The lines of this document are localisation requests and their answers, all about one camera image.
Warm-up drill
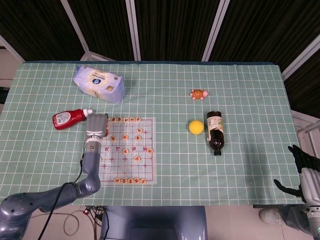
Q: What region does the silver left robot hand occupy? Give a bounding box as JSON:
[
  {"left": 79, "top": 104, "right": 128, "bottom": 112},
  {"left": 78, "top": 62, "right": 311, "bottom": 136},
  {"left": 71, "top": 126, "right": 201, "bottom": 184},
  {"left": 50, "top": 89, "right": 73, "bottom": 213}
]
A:
[{"left": 85, "top": 113, "right": 110, "bottom": 139}]

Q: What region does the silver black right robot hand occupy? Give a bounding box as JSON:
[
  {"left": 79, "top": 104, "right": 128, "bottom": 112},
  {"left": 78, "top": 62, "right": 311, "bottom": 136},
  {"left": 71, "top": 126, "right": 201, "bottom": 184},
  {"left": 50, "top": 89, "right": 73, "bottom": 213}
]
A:
[{"left": 273, "top": 144, "right": 320, "bottom": 207}]

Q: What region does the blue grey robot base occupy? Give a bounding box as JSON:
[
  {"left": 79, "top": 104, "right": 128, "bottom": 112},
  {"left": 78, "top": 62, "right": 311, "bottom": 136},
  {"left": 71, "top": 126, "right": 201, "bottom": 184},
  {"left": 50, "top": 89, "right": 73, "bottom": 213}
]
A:
[{"left": 99, "top": 206, "right": 208, "bottom": 240}]

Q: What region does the clear plastic chess board mat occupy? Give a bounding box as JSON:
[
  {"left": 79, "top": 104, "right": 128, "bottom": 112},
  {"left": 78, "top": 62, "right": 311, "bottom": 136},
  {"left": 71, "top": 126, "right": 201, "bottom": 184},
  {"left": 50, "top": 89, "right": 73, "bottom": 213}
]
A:
[{"left": 99, "top": 116, "right": 158, "bottom": 186}]

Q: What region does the red ketchup squeeze bottle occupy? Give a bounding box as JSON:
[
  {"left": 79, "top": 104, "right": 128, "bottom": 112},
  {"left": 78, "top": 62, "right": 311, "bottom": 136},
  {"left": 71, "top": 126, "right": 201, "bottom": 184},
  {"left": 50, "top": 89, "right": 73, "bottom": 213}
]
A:
[{"left": 52, "top": 108, "right": 94, "bottom": 131}]

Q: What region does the grey trouser leg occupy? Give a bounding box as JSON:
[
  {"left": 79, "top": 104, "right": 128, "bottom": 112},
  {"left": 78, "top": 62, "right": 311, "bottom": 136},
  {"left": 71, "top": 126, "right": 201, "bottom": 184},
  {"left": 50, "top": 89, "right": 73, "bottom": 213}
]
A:
[{"left": 278, "top": 206, "right": 305, "bottom": 232}]

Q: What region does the blue tissue pack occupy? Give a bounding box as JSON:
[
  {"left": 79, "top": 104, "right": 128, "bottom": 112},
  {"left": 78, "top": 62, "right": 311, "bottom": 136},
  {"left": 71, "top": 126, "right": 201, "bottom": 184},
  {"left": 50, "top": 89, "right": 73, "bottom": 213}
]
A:
[{"left": 72, "top": 64, "right": 126, "bottom": 104}]

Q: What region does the white shoe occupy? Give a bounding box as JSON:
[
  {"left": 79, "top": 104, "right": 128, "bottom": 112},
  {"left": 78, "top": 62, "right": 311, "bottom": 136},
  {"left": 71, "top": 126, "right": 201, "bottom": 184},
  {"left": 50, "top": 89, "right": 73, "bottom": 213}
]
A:
[{"left": 258, "top": 208, "right": 283, "bottom": 225}]

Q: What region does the white metal rack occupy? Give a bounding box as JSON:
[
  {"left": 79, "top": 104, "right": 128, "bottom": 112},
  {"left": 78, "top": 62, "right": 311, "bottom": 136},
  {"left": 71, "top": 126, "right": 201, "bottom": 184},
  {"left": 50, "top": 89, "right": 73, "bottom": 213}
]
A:
[{"left": 291, "top": 109, "right": 320, "bottom": 161}]

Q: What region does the green checked tablecloth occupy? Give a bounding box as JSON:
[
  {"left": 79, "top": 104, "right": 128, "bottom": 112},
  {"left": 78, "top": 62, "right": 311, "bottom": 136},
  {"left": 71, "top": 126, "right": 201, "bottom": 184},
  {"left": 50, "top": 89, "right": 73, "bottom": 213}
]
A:
[{"left": 0, "top": 61, "right": 302, "bottom": 207}]

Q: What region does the black corrugated partition panel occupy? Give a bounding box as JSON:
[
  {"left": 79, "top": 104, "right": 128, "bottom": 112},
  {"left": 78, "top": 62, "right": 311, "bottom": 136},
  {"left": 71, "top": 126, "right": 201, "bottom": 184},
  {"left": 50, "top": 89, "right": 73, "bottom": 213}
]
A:
[
  {"left": 68, "top": 0, "right": 136, "bottom": 62},
  {"left": 0, "top": 0, "right": 85, "bottom": 63},
  {"left": 136, "top": 0, "right": 221, "bottom": 62},
  {"left": 284, "top": 53, "right": 320, "bottom": 118},
  {"left": 208, "top": 0, "right": 320, "bottom": 73}
]

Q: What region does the yellow ball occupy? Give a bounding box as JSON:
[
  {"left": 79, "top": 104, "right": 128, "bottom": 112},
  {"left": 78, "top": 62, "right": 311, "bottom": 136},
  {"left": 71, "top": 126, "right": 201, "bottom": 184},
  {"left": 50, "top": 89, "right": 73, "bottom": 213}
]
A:
[{"left": 188, "top": 119, "right": 205, "bottom": 136}]

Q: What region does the brown glass bottle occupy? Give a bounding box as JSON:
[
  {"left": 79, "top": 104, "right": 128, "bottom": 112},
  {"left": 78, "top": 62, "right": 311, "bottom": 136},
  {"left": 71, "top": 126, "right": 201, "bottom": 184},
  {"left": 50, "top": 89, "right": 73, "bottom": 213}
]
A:
[{"left": 206, "top": 110, "right": 225, "bottom": 156}]

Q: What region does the pink orange turtle toy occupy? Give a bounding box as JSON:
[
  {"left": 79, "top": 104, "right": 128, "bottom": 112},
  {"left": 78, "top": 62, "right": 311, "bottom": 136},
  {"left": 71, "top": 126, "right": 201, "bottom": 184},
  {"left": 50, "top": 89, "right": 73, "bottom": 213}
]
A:
[{"left": 189, "top": 88, "right": 210, "bottom": 101}]

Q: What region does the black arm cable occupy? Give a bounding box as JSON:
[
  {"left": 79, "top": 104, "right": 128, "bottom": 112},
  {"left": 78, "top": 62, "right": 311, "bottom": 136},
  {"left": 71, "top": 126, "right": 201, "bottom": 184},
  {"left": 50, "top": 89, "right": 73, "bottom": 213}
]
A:
[{"left": 37, "top": 152, "right": 86, "bottom": 240}]

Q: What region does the black floor cable bundle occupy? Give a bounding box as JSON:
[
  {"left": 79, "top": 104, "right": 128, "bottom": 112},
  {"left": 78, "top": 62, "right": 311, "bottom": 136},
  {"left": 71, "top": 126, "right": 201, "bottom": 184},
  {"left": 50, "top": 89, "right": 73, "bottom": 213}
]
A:
[{"left": 87, "top": 205, "right": 106, "bottom": 240}]

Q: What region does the white partition frame post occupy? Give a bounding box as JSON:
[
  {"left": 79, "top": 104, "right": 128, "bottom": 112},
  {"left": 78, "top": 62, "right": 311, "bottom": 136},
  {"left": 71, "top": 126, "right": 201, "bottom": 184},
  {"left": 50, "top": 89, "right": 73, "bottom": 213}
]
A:
[
  {"left": 0, "top": 34, "right": 26, "bottom": 63},
  {"left": 125, "top": 0, "right": 141, "bottom": 62},
  {"left": 201, "top": 0, "right": 230, "bottom": 62},
  {"left": 61, "top": 0, "right": 114, "bottom": 62},
  {"left": 281, "top": 37, "right": 320, "bottom": 81}
]

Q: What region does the white floor cable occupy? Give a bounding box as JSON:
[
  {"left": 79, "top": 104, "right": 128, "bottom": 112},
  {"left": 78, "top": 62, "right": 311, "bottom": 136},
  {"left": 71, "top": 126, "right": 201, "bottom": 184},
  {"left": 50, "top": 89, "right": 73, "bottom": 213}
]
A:
[{"left": 63, "top": 209, "right": 88, "bottom": 236}]

